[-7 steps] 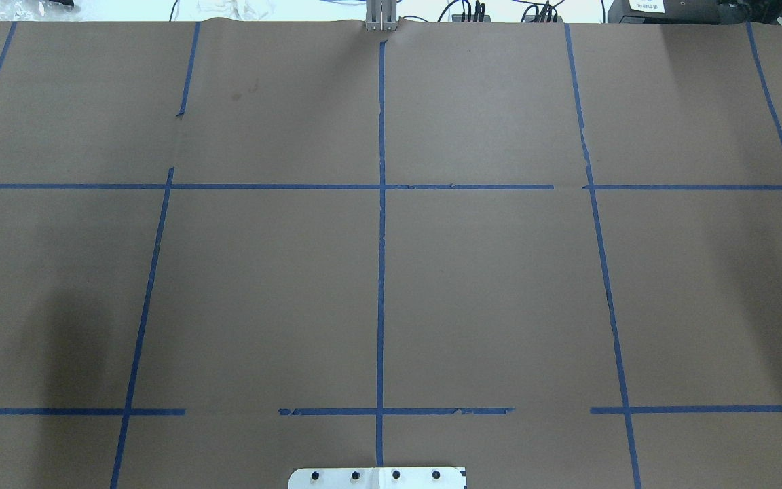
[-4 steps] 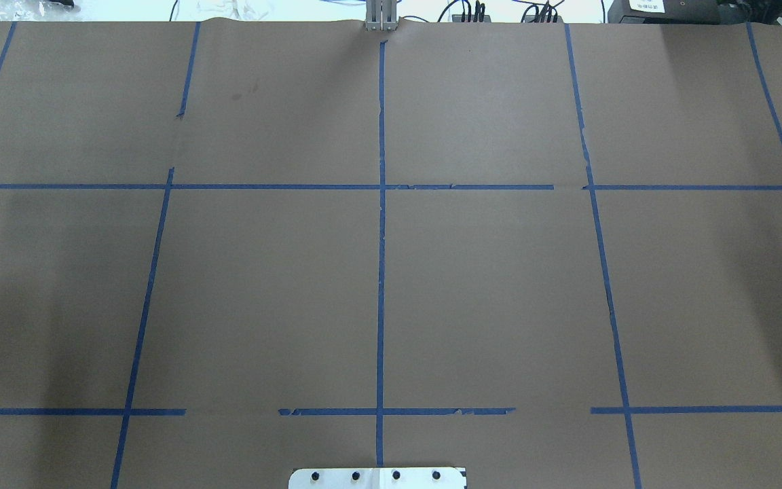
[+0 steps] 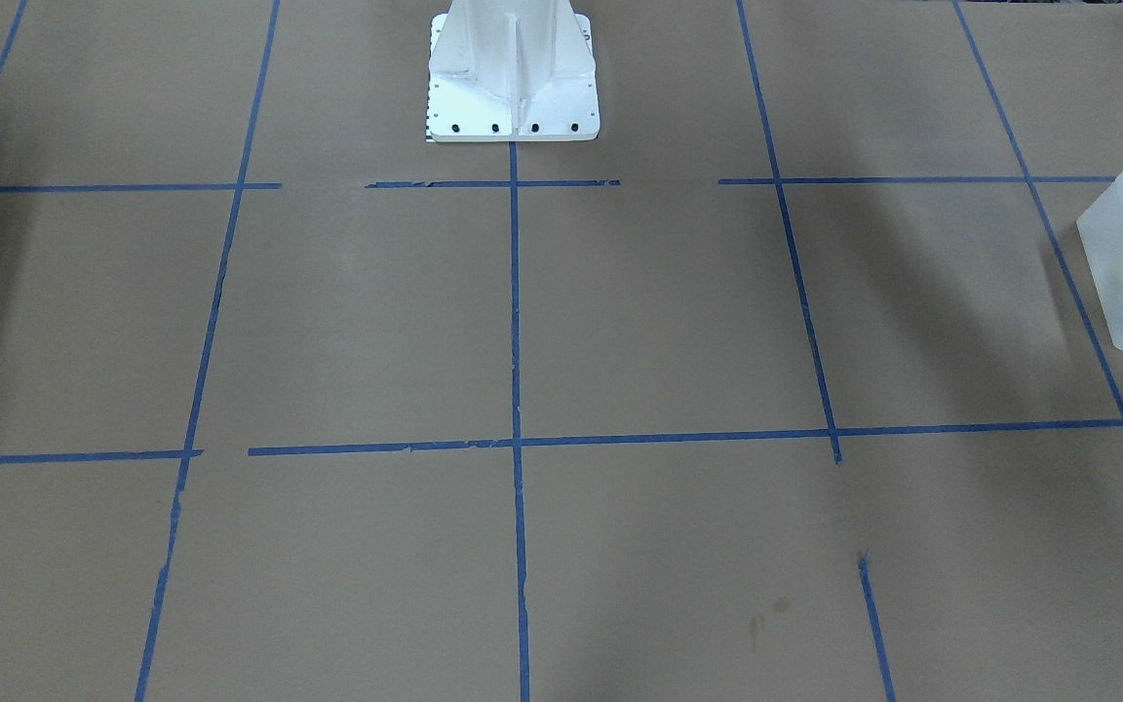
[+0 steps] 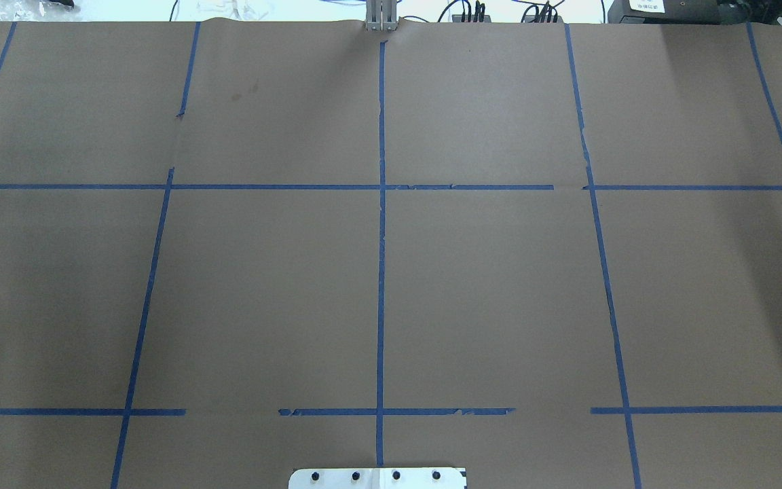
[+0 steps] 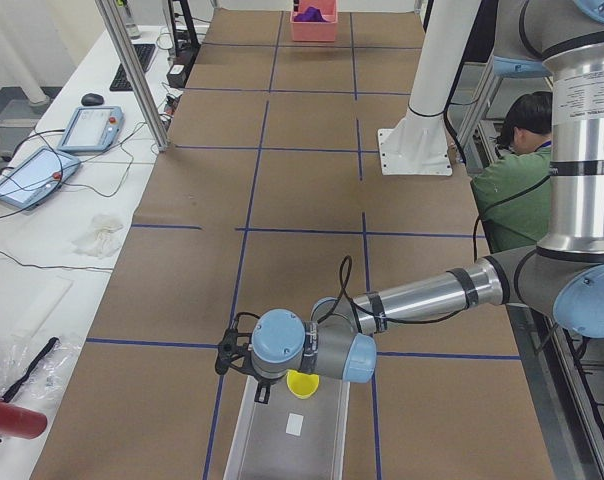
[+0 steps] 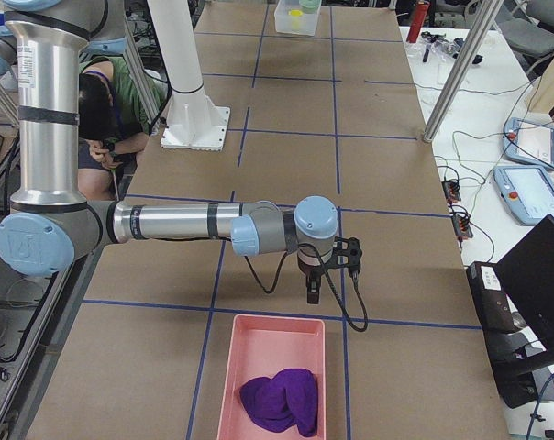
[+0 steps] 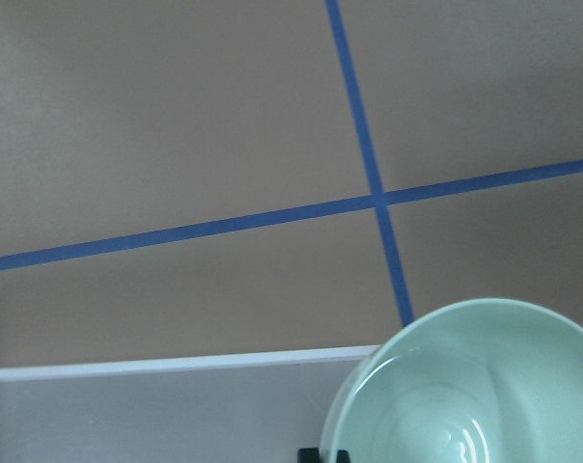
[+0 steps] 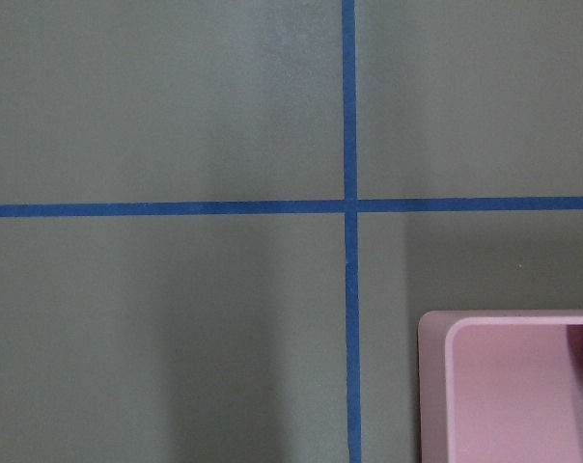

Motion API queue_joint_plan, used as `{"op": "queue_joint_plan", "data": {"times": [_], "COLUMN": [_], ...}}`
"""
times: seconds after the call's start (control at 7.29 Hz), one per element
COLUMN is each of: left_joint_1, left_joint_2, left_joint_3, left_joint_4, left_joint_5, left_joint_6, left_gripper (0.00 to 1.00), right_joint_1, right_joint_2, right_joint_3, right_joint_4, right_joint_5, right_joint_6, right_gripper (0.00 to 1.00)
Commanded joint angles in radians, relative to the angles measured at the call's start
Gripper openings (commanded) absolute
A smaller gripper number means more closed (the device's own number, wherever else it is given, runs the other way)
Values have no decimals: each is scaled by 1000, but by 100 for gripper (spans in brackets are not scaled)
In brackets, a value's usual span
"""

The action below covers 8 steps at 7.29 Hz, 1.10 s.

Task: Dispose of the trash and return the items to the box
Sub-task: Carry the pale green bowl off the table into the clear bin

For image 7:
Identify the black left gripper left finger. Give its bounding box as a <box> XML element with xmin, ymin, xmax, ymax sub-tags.
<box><xmin>296</xmin><ymin>448</ymin><xmax>320</xmax><ymax>463</ymax></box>

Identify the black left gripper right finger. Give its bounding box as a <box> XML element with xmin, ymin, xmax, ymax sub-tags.
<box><xmin>336</xmin><ymin>449</ymin><xmax>350</xmax><ymax>463</ymax></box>

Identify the green ceramic bowl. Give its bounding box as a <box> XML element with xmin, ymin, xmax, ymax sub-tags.
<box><xmin>319</xmin><ymin>299</ymin><xmax>583</xmax><ymax>462</ymax></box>

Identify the translucent plastic box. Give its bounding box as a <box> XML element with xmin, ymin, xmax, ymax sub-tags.
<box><xmin>0</xmin><ymin>346</ymin><xmax>373</xmax><ymax>462</ymax></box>

